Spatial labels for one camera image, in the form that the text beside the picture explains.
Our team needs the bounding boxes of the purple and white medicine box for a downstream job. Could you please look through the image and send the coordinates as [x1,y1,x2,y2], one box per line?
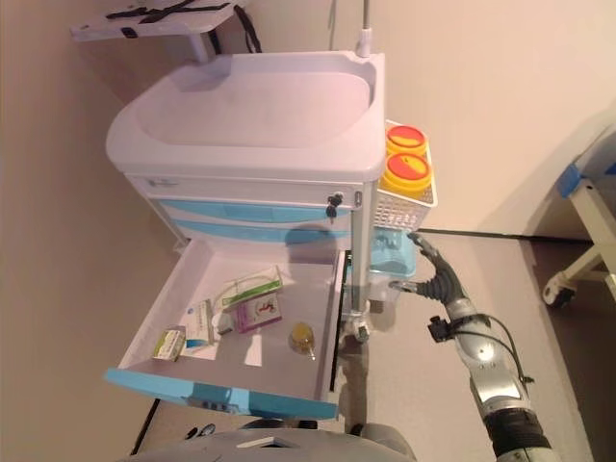
[231,294,284,334]

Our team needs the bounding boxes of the yellow sharps container red lid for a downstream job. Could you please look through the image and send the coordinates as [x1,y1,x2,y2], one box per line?
[379,152,433,194]
[385,124,429,158]

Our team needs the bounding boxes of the grey robot torso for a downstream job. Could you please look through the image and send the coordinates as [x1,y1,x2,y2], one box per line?
[129,417,418,462]

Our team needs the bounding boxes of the white and blue medicine box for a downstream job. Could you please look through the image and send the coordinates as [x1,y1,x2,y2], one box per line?
[180,297,218,360]

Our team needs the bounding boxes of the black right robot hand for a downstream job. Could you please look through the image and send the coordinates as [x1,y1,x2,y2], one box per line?
[389,232,469,304]

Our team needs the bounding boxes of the bed caster wheel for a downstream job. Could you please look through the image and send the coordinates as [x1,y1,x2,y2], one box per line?
[543,281,577,309]

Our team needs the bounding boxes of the long green and white box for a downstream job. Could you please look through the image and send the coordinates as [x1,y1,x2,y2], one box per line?
[211,264,283,314]

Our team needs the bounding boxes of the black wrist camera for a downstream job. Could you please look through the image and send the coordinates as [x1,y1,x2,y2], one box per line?
[427,315,451,344]

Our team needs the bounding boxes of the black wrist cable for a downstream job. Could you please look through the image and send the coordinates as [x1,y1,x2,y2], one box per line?
[449,315,535,386]

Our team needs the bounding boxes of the small green medicine box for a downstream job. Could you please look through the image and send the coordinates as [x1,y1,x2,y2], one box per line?
[151,324,188,362]

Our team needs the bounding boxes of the black hanging strap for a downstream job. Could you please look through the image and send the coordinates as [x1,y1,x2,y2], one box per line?
[206,4,264,57]

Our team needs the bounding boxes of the white cart side shelf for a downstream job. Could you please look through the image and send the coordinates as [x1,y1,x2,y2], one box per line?
[69,0,251,64]

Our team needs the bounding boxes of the white plastic mesh basket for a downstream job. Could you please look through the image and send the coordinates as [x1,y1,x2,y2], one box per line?
[372,185,439,232]

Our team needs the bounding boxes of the black cart lock keys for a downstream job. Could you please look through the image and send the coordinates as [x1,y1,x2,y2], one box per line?
[325,191,347,227]

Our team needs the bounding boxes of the silver blister pack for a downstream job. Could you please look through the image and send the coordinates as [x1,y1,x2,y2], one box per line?
[214,312,237,338]

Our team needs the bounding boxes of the blue-fronted cart drawer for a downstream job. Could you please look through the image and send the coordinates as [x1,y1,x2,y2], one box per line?
[102,238,347,419]

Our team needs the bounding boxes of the white and blue medical cart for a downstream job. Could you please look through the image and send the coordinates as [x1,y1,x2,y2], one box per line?
[105,51,387,346]

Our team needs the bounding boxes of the clear yellow medicine bottle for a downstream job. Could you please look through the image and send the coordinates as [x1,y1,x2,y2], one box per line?
[287,321,319,362]

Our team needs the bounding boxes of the cart caster wheel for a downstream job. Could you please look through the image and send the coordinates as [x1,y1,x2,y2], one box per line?
[344,312,372,344]

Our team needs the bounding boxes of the white hospital bed frame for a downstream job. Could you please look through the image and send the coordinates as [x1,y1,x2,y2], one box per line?
[543,124,616,309]

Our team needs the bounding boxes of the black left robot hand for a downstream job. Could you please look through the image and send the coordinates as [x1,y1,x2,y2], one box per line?
[185,423,218,442]

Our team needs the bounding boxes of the blue bed corner bumper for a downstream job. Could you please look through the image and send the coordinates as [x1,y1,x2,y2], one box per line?
[560,163,585,198]

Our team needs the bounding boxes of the metal IV pole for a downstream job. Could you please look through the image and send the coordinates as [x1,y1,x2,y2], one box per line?
[355,0,375,59]

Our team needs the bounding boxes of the dark crossed shelf strap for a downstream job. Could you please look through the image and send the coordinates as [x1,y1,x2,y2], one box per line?
[105,0,232,23]

